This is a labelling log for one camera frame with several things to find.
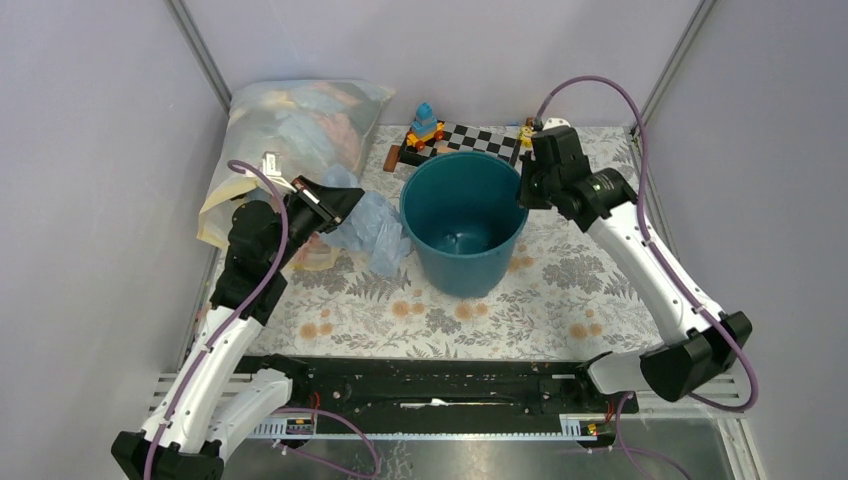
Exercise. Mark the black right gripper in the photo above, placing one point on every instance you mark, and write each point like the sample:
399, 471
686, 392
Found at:
529, 165

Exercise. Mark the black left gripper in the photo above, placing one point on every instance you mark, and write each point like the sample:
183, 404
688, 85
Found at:
331, 205

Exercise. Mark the light blue plastic trash bag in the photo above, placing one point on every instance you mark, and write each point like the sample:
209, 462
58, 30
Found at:
373, 228

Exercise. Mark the teal plastic trash bin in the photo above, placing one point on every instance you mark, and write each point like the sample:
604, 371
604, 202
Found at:
461, 212

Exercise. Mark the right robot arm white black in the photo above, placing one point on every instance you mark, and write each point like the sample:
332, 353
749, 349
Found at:
699, 339

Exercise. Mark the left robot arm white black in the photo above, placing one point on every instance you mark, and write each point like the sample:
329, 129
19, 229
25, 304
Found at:
189, 435

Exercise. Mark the large clear bag of trash bags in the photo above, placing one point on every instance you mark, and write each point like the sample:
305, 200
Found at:
313, 126

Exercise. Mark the yellow owl toy figure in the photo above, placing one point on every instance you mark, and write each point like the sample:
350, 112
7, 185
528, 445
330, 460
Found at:
526, 131

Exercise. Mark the brown wooden block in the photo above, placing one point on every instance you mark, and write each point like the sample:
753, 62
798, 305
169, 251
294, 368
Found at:
392, 158

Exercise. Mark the yellow toy car red wheels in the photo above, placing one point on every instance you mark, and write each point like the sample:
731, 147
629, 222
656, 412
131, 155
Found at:
420, 142

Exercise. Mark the black framed checkerboard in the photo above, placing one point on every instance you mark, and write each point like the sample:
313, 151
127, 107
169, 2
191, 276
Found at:
459, 138

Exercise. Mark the blue toy figure on car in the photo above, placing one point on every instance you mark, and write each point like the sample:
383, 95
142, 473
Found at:
425, 122

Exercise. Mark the floral patterned table mat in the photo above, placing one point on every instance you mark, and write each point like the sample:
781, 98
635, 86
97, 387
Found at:
562, 298

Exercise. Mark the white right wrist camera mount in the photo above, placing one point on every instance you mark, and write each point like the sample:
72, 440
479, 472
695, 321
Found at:
554, 122

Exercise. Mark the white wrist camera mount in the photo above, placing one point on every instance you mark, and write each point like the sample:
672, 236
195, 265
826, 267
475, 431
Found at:
269, 167
554, 122

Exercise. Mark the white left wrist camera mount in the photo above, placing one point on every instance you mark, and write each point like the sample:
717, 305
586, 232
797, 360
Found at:
269, 167

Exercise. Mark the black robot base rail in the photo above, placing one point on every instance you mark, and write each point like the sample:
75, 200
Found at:
407, 397

